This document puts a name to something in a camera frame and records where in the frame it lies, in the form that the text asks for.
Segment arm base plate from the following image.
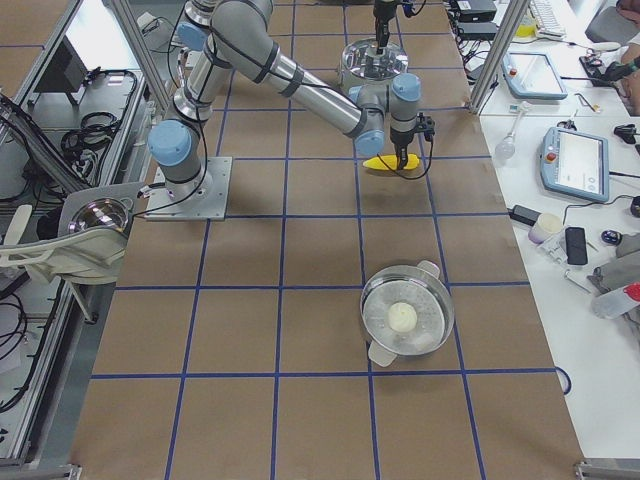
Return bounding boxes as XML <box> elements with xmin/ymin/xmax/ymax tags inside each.
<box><xmin>143</xmin><ymin>156</ymin><xmax>233</xmax><ymax>221</ymax></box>

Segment blue teach pendant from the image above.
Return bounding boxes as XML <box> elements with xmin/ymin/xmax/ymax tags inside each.
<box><xmin>501</xmin><ymin>52</ymin><xmax>567</xmax><ymax>100</ymax></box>
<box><xmin>539</xmin><ymin>127</ymin><xmax>610</xmax><ymax>203</ymax></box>

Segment white paper cup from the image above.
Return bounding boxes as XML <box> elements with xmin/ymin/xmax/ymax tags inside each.
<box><xmin>528</xmin><ymin>213</ymin><xmax>563</xmax><ymax>244</ymax></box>

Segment black power adapter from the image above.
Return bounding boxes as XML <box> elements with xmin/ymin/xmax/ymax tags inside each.
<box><xmin>508</xmin><ymin>205</ymin><xmax>541</xmax><ymax>227</ymax></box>

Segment near blue teach pendant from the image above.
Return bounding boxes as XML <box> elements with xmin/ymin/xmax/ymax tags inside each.
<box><xmin>539</xmin><ymin>127</ymin><xmax>610</xmax><ymax>203</ymax></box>

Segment yellow toy corn cob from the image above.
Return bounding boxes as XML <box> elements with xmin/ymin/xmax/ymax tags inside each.
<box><xmin>363</xmin><ymin>154</ymin><xmax>420</xmax><ymax>171</ymax></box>

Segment glass pot lid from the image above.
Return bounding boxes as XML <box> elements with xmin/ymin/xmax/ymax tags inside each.
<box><xmin>341</xmin><ymin>40</ymin><xmax>409</xmax><ymax>79</ymax></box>

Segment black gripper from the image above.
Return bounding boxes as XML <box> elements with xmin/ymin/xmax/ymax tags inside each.
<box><xmin>373</xmin><ymin>0</ymin><xmax>415</xmax><ymax>53</ymax></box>
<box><xmin>390</xmin><ymin>113</ymin><xmax>436</xmax><ymax>170</ymax></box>

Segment aluminium frame post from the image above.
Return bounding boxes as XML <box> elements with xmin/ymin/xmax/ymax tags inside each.
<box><xmin>468</xmin><ymin>0</ymin><xmax>529</xmax><ymax>114</ymax></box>

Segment black handled scissors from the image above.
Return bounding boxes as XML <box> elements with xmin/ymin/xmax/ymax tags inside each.
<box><xmin>556</xmin><ymin>111</ymin><xmax>577</xmax><ymax>131</ymax></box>

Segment white steamed bun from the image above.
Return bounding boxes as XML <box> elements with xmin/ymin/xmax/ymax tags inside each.
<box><xmin>387</xmin><ymin>302</ymin><xmax>418</xmax><ymax>333</ymax></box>

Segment black phone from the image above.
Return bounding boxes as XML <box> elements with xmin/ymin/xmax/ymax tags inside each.
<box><xmin>565</xmin><ymin>226</ymin><xmax>588</xmax><ymax>266</ymax></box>

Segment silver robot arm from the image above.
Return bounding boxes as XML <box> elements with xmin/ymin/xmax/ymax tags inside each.
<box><xmin>147</xmin><ymin>1</ymin><xmax>435</xmax><ymax>188</ymax></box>

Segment steel steamer pot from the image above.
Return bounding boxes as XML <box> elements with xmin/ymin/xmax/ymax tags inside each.
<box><xmin>360</xmin><ymin>260</ymin><xmax>454</xmax><ymax>367</ymax></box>

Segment white light bulb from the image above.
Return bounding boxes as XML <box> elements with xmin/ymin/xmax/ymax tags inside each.
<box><xmin>494</xmin><ymin>101</ymin><xmax>532</xmax><ymax>164</ymax></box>

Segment far blue teach pendant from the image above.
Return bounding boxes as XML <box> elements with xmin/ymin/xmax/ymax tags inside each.
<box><xmin>501</xmin><ymin>52</ymin><xmax>567</xmax><ymax>100</ymax></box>

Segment pale green electric pot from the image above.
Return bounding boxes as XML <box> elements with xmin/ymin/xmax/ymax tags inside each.
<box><xmin>337</xmin><ymin>40</ymin><xmax>411</xmax><ymax>101</ymax></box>

